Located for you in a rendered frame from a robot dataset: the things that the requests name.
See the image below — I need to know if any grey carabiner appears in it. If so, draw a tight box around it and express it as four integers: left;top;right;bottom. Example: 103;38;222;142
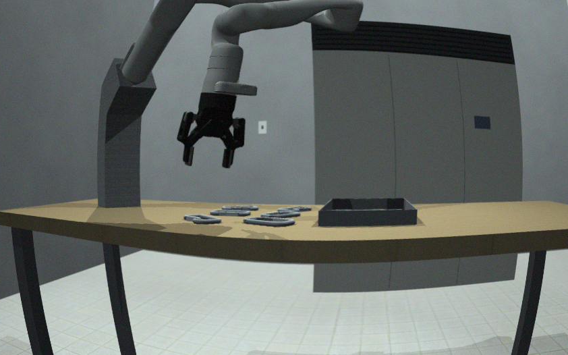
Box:
260;211;300;218
183;215;221;224
210;210;251;216
222;206;258;211
243;217;295;227
277;207;312;212

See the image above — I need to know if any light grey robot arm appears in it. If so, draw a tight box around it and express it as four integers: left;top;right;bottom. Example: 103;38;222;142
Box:
120;0;364;96

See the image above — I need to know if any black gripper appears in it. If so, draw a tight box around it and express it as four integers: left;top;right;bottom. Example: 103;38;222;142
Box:
177;92;246;168

